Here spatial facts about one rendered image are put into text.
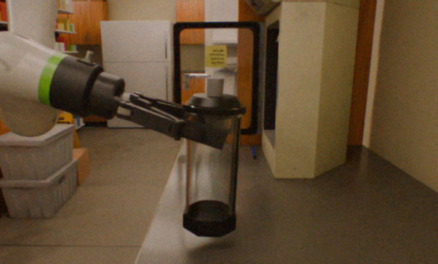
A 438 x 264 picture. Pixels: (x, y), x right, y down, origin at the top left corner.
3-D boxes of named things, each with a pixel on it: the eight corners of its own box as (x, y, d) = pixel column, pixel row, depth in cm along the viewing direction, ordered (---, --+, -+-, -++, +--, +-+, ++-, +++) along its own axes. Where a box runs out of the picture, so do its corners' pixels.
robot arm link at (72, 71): (67, 108, 63) (42, 117, 54) (81, 45, 60) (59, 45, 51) (98, 118, 63) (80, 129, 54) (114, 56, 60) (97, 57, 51)
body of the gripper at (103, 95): (92, 72, 52) (150, 92, 53) (108, 70, 61) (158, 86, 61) (81, 118, 54) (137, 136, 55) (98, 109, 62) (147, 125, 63)
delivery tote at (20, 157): (79, 158, 318) (75, 123, 310) (48, 181, 259) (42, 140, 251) (35, 158, 318) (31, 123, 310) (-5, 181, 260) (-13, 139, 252)
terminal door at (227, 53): (257, 135, 125) (260, 20, 115) (175, 133, 129) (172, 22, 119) (257, 134, 126) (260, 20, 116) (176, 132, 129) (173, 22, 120)
